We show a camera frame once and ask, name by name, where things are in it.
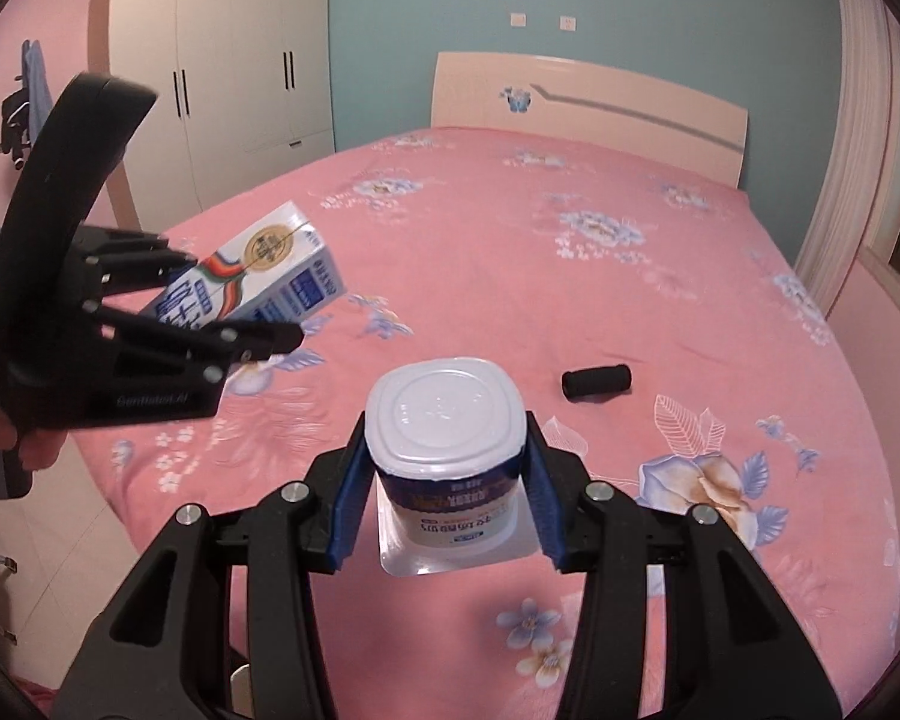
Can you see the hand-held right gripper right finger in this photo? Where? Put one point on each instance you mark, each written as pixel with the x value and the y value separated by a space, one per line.
pixel 546 506

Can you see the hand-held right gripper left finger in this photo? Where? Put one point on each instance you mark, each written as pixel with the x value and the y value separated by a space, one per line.
pixel 349 499

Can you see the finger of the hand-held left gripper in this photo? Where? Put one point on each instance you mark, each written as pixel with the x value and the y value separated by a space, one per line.
pixel 195 349
pixel 131 259

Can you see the white yogurt cup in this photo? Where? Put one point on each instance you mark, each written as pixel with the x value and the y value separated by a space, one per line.
pixel 442 465

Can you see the white blue milk carton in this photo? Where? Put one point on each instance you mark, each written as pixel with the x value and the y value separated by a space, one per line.
pixel 270 262

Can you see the black cylinder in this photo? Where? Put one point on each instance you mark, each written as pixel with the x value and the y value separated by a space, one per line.
pixel 596 382

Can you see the hanging dark clothes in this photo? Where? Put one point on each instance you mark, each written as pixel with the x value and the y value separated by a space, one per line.
pixel 15 124

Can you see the blue hanging garment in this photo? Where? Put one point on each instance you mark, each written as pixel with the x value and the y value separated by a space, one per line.
pixel 37 82

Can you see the white wardrobe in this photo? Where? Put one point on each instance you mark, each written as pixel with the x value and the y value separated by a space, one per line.
pixel 225 67

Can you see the bed with pink floral cover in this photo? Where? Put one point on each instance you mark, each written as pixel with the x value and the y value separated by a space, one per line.
pixel 570 292

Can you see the cream bed headboard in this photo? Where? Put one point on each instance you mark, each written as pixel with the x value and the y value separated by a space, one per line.
pixel 615 101

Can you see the pink curtain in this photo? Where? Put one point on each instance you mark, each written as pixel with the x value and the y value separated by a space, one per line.
pixel 862 127

